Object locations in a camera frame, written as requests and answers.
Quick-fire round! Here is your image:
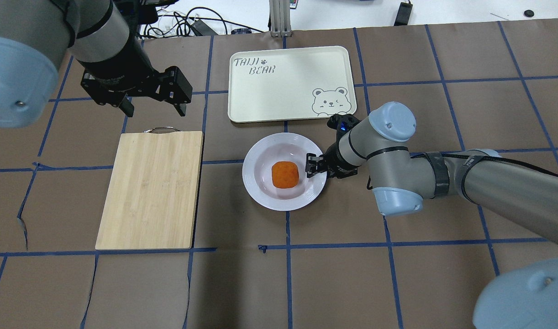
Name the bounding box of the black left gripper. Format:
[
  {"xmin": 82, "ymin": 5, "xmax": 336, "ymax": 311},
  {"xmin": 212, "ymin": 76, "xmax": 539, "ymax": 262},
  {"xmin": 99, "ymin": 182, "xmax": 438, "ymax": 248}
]
[{"xmin": 80, "ymin": 66, "xmax": 193, "ymax": 118}]

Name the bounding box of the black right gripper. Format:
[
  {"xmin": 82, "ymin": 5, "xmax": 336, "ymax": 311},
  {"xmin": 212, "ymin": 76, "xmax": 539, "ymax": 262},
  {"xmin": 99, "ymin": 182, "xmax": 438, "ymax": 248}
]
[{"xmin": 305, "ymin": 114, "xmax": 360, "ymax": 179}]

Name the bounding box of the orange fruit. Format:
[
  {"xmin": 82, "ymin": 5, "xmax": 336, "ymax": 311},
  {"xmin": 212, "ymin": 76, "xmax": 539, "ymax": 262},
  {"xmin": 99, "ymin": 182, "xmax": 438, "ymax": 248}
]
[{"xmin": 271, "ymin": 162, "xmax": 299, "ymax": 189}]

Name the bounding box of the white round plate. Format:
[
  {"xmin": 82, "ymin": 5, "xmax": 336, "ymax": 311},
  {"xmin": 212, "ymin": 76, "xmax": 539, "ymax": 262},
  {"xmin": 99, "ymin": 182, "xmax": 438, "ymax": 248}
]
[{"xmin": 242, "ymin": 133, "xmax": 327, "ymax": 211}]

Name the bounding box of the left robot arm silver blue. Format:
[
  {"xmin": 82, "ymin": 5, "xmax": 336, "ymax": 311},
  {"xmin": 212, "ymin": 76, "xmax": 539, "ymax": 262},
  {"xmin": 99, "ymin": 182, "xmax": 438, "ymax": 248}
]
[{"xmin": 0, "ymin": 0, "xmax": 193, "ymax": 128}]

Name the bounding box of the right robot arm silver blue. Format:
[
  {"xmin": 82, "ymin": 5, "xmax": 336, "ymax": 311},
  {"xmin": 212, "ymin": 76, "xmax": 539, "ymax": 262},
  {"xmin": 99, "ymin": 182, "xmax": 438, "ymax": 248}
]
[{"xmin": 305, "ymin": 102, "xmax": 558, "ymax": 329}]

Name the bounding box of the cream bear tray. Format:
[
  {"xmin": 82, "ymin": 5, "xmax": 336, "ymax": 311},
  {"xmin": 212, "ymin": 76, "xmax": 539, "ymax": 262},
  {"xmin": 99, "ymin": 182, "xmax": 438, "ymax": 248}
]
[{"xmin": 227, "ymin": 46, "xmax": 358, "ymax": 123}]

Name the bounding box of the bamboo cutting board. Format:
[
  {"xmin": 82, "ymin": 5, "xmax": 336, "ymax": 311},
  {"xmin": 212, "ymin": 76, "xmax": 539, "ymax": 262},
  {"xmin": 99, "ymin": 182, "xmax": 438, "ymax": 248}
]
[{"xmin": 95, "ymin": 131, "xmax": 204, "ymax": 251}]

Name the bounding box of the black power adapter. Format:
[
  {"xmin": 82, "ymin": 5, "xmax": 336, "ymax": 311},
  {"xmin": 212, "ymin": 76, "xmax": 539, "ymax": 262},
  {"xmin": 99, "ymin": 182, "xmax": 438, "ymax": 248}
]
[{"xmin": 393, "ymin": 0, "xmax": 413, "ymax": 27}]

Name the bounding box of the black cable bundle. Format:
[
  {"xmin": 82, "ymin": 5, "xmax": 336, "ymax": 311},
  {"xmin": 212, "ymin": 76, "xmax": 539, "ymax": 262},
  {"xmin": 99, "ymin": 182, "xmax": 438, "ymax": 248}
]
[{"xmin": 137, "ymin": 0, "xmax": 266, "ymax": 39}]

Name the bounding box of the black corrugated cable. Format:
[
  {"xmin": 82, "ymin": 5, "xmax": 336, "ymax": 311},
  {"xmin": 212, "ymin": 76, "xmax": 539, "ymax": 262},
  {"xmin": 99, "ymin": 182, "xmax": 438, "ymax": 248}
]
[{"xmin": 409, "ymin": 151, "xmax": 558, "ymax": 183}]

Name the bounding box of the aluminium frame post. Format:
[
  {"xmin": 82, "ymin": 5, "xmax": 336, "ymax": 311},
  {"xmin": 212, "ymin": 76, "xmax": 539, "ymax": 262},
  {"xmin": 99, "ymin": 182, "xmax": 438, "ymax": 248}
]
[{"xmin": 269, "ymin": 0, "xmax": 292, "ymax": 37}]

